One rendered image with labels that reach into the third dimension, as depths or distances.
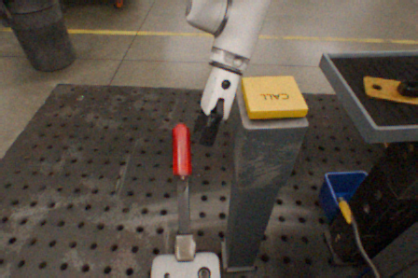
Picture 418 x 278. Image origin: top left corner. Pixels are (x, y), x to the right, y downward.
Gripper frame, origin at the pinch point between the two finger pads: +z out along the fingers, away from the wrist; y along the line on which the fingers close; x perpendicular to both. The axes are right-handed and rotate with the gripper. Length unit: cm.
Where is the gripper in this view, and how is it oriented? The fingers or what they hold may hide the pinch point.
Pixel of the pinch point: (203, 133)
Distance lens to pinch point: 62.5
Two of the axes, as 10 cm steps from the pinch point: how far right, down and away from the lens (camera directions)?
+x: -9.4, -2.5, -2.5
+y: -1.5, -3.5, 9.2
